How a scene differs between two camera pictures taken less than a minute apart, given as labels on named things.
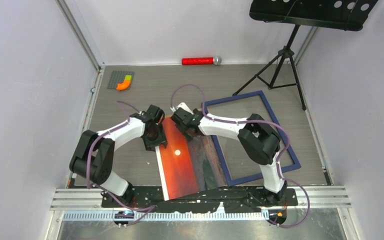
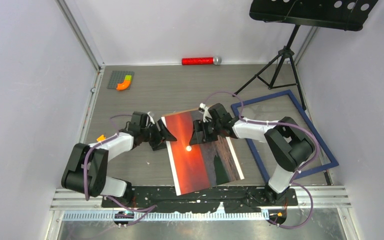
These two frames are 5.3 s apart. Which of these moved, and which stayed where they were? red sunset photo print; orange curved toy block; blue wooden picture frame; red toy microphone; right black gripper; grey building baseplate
Moved: red sunset photo print; blue wooden picture frame; right black gripper
Stayed: red toy microphone; grey building baseplate; orange curved toy block
